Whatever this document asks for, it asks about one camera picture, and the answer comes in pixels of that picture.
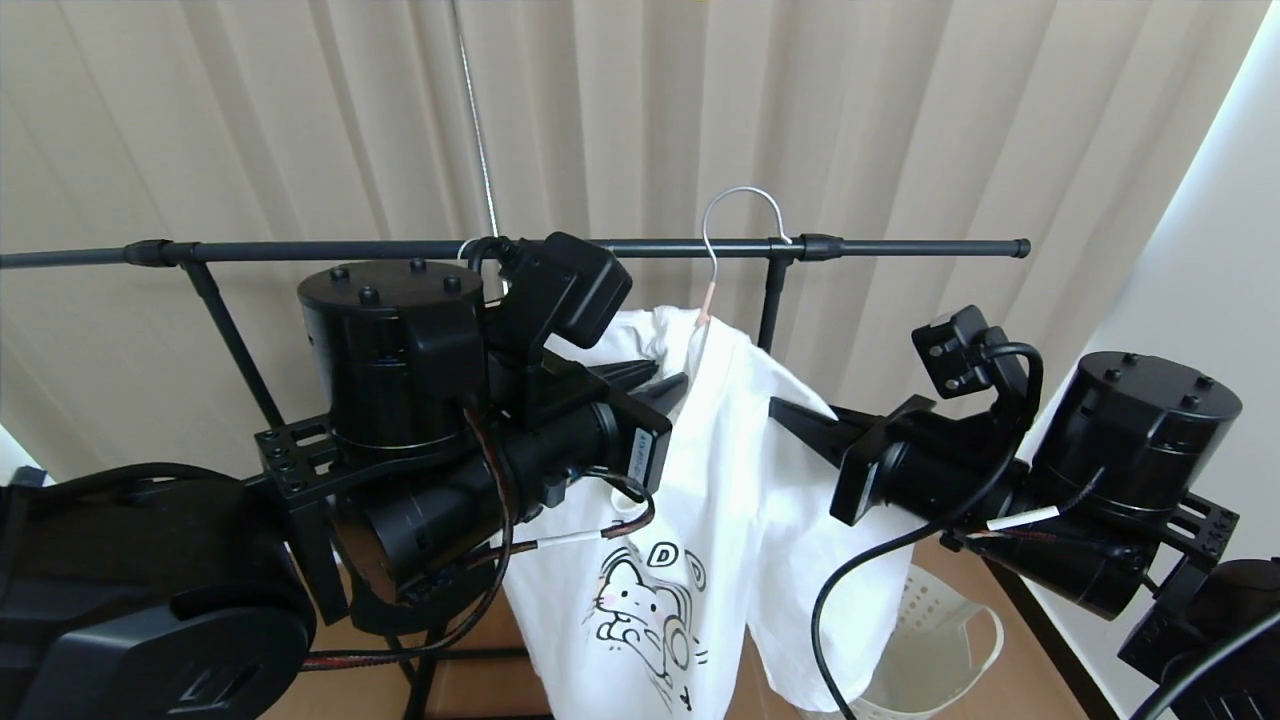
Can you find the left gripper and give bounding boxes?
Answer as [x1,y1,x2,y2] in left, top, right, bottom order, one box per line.
[505,360,691,521]

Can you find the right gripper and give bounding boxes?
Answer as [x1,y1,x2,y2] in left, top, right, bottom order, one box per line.
[830,395,1011,526]

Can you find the white garment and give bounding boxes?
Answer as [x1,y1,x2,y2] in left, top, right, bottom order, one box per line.
[500,305,926,716]

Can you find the black shorts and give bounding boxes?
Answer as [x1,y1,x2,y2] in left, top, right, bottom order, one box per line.
[345,560,501,641]

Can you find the white laundry basket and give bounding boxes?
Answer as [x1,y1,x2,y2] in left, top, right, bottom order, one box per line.
[800,565,1004,720]

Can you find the black clothes rack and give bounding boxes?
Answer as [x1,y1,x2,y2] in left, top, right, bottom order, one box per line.
[0,235,1031,720]

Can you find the beige curtain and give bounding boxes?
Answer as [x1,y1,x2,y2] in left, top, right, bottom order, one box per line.
[0,0,1271,481]

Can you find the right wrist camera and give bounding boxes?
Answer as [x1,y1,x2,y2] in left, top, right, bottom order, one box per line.
[912,305,1046,431]

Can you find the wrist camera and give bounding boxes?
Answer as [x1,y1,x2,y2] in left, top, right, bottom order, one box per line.
[912,305,1046,431]
[465,232,633,401]

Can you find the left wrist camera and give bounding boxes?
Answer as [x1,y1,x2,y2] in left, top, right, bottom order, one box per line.
[465,232,633,401]

